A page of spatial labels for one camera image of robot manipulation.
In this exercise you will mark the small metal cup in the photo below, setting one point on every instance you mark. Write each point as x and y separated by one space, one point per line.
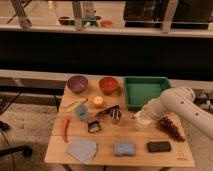
115 116

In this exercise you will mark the yellow banana toy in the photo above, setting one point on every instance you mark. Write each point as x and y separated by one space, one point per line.
75 104

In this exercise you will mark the brown grape bunch toy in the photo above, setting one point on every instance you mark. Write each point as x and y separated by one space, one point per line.
171 129

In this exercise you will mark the red chili pepper toy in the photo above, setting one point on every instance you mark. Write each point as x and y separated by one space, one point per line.
64 127

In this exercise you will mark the green plastic tray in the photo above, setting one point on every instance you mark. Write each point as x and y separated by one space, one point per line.
140 89

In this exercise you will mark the blue paper cup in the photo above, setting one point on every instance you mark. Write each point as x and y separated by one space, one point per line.
82 112

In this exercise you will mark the white paper cup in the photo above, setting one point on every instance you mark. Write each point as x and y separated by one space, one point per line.
142 120

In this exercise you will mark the black rectangular block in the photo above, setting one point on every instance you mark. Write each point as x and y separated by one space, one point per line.
159 146

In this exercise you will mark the orange bowl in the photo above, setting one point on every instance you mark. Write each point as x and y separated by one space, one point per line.
108 85

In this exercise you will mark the blue folded cloth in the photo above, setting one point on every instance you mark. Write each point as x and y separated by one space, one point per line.
82 149

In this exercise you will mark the blue sponge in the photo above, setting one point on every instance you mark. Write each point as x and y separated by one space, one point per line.
124 148

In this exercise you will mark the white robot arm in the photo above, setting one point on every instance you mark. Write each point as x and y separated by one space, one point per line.
179 101

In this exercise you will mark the purple bowl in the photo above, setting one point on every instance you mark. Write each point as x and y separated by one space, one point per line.
77 83

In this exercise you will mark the small orange fruit toy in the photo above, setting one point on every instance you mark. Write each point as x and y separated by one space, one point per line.
98 101

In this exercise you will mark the black chair base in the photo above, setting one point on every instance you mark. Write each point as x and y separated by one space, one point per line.
24 149

